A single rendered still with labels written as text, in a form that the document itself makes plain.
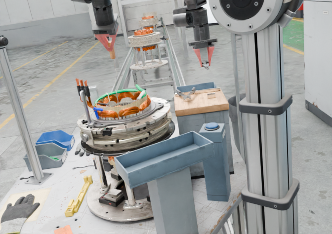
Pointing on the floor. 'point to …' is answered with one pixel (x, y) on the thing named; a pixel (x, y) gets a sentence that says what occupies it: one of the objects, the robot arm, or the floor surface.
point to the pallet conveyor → (146, 69)
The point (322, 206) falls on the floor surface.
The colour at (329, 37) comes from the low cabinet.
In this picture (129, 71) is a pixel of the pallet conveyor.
